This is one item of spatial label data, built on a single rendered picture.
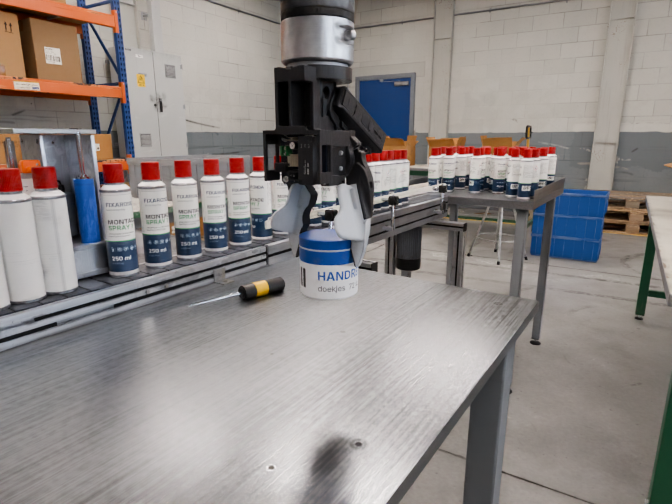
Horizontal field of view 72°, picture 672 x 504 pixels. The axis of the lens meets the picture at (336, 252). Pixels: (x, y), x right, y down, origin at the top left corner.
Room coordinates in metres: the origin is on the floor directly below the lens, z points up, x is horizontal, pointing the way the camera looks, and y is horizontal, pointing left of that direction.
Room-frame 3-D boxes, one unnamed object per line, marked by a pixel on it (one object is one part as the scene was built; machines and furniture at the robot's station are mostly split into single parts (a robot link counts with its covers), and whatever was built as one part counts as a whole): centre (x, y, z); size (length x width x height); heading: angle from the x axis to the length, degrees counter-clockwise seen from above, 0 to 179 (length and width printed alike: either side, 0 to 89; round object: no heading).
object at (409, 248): (2.11, -0.32, 0.71); 0.15 x 0.12 x 0.34; 56
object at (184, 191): (0.97, 0.31, 0.98); 0.05 x 0.05 x 0.20
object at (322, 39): (0.52, 0.02, 1.22); 0.08 x 0.08 x 0.05
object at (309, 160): (0.51, 0.02, 1.14); 0.09 x 0.08 x 0.12; 148
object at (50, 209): (0.75, 0.46, 0.98); 0.05 x 0.05 x 0.20
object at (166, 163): (2.79, 0.85, 0.91); 0.60 x 0.40 x 0.22; 152
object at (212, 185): (1.03, 0.27, 0.98); 0.05 x 0.05 x 0.20
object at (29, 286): (0.70, 0.49, 0.98); 0.05 x 0.05 x 0.20
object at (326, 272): (0.54, 0.01, 0.98); 0.07 x 0.07 x 0.07
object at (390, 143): (6.12, -0.80, 0.97); 0.47 x 0.41 x 0.37; 145
